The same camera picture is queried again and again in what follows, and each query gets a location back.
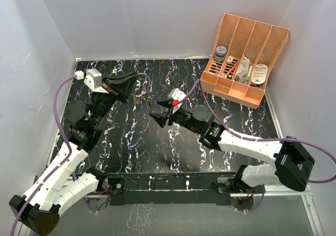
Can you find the oval white blister pack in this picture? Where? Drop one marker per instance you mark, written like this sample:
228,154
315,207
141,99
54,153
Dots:
259,74

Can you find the white paper packet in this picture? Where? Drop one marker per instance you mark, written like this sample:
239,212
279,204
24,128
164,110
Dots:
244,64

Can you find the black base bar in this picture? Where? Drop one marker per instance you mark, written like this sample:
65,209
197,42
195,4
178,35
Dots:
166,188

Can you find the patterned lid jar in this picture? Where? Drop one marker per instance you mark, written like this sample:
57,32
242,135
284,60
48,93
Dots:
220,54

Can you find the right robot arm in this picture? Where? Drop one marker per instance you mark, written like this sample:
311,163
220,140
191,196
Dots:
284,163

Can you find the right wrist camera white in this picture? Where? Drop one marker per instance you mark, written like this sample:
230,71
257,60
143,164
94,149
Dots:
177,94

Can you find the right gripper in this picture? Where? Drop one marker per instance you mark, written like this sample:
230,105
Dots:
161,118

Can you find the orange file organizer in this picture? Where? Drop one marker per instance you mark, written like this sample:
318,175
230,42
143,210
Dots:
244,54

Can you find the grey green small device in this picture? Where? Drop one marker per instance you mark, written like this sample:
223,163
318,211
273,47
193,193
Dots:
241,76

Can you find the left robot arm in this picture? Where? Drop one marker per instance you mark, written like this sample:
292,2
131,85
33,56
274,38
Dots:
41,206

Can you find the white card box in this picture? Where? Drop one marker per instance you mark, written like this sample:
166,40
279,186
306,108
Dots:
230,59

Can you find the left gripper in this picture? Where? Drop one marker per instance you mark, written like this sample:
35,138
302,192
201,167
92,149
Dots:
123,87

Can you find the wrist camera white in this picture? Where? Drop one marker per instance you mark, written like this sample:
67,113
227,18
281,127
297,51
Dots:
177,94
93,80

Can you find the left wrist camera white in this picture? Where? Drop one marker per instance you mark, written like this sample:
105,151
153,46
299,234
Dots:
93,80

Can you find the large metal keyring with clips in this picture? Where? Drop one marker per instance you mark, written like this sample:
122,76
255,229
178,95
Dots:
143,87

